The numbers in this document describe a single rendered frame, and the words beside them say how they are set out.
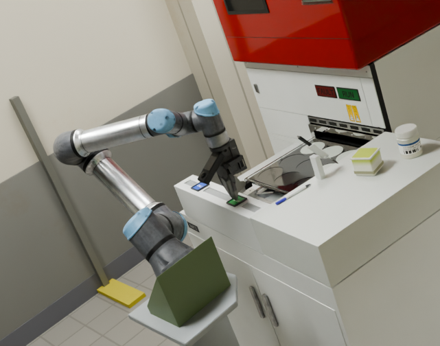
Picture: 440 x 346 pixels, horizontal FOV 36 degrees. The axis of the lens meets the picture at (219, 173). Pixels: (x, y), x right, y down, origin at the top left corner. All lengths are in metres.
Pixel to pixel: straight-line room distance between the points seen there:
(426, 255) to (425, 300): 0.15
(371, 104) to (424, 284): 0.67
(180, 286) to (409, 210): 0.73
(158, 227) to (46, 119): 1.93
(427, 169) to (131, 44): 2.47
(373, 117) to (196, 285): 0.91
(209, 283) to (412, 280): 0.64
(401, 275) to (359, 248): 0.21
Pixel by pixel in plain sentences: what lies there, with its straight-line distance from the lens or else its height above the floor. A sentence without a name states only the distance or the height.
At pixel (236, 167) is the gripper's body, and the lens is 2.26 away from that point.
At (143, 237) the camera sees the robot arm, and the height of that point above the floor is 1.06.
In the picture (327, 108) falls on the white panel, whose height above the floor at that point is 1.03.
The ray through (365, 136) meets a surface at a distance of 2.56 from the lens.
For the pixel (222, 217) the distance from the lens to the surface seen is 2.38.
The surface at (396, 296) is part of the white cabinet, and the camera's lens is 2.18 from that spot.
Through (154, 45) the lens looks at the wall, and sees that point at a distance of 4.28.
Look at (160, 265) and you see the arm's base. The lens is 2.08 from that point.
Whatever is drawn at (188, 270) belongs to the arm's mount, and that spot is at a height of 0.96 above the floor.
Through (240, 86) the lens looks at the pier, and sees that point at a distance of 4.35.
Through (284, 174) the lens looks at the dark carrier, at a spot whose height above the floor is 0.90.
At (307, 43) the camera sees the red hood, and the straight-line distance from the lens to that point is 2.52.
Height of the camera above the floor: 1.95
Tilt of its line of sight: 22 degrees down
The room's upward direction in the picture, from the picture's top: 21 degrees counter-clockwise
